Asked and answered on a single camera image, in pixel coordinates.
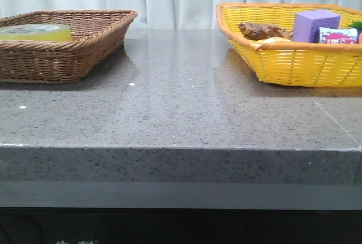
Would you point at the yellow packing tape roll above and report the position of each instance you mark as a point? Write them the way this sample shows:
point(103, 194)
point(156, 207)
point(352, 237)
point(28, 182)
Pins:
point(37, 32)

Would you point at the brown wooden figurine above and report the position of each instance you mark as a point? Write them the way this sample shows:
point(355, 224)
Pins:
point(260, 31)

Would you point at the brown wicker basket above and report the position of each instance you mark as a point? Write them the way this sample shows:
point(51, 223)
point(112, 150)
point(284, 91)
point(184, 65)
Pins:
point(95, 35)

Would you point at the yellow woven plastic basket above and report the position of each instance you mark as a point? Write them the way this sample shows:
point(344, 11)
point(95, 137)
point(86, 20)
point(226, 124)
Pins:
point(292, 63)

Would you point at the purple foam block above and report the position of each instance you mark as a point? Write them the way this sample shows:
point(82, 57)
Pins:
point(307, 23)

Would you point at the colourful snack packet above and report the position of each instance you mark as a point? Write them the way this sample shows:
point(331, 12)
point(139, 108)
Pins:
point(336, 36)

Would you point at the orange toy fruit green leaf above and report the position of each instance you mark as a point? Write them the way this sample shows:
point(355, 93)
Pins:
point(357, 25)

